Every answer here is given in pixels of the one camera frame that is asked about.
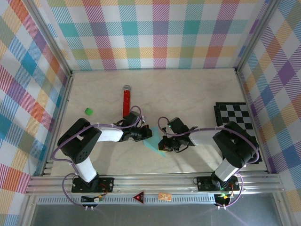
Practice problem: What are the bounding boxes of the small controller board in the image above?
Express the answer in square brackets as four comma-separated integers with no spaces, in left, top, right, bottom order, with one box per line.
[81,193,104,203]
[214,192,234,201]

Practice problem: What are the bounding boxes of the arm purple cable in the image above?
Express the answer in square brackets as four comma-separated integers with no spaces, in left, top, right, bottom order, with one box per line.
[52,105,143,209]
[157,116,261,209]

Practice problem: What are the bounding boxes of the aluminium frame post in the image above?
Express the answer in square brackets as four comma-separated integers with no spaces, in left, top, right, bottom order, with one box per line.
[234,0,282,73]
[22,0,73,76]

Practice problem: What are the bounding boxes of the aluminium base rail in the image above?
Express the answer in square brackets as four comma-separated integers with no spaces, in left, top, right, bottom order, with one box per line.
[25,173,284,195]

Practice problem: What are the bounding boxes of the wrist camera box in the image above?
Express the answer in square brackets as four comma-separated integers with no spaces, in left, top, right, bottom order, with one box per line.
[167,117,189,137]
[123,111,143,129]

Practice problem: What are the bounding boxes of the slotted grey cable duct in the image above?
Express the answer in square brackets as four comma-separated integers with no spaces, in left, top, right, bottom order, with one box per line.
[37,194,216,205]

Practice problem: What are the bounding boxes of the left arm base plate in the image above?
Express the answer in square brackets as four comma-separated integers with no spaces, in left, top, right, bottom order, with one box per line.
[71,176,115,194]

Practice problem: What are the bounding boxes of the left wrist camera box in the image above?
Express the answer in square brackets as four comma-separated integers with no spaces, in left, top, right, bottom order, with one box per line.
[123,111,143,129]

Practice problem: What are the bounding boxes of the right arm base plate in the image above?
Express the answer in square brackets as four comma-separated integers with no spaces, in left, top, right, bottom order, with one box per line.
[196,175,240,192]

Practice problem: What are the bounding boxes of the light blue paper sheet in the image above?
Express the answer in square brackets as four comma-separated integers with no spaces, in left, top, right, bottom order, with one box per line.
[143,126,166,158]

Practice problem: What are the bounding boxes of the red glitter tube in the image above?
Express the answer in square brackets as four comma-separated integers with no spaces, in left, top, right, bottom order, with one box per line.
[122,85,132,118]

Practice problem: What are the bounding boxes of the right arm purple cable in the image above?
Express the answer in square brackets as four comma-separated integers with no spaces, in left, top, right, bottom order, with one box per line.
[157,116,261,209]

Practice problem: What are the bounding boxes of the black folding chessboard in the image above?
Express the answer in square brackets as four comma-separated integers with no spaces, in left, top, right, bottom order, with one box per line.
[213,102,263,165]

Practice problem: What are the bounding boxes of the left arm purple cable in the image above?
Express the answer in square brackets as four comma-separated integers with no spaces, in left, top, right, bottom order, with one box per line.
[52,105,143,209]

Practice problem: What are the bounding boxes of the aluminium side rail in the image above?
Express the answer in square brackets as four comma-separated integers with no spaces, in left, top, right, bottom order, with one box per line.
[40,72,75,177]
[235,68,271,174]

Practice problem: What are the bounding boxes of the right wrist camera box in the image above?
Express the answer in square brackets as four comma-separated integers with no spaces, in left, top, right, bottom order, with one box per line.
[167,117,189,137]

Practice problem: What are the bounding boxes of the red warning triangle sticker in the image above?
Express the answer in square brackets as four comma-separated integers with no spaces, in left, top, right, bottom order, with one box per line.
[133,191,145,204]

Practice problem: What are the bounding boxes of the grey metal panel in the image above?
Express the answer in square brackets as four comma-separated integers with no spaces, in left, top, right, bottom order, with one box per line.
[30,203,283,226]

